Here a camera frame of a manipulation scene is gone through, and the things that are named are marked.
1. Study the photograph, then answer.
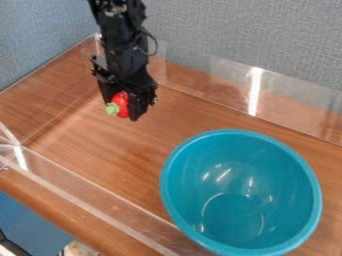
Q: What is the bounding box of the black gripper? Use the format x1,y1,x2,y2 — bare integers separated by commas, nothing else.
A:
90,55,158,121

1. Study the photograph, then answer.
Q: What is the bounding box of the red toy strawberry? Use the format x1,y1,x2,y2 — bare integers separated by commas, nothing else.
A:
106,92,130,118

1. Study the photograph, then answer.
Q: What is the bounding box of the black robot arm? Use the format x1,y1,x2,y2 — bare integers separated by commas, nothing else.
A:
87,0,158,121

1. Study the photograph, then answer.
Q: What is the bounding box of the blue plastic bowl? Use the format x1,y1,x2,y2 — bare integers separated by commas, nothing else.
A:
160,129,324,256

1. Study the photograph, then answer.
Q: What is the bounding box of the clear acrylic left barrier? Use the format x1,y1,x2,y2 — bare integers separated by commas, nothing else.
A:
0,32,99,92

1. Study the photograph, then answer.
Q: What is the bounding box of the clear acrylic barrier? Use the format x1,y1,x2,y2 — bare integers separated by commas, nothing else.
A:
149,42,342,146
0,32,99,92
0,147,212,256

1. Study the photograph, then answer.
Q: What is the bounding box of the clear acrylic front barrier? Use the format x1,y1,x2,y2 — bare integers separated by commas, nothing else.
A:
0,147,212,256

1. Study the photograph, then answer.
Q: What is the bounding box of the clear acrylic back barrier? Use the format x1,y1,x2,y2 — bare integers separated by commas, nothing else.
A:
149,42,342,146

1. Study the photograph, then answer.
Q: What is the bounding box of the clear acrylic left bracket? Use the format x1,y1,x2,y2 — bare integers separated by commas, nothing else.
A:
0,122,29,170

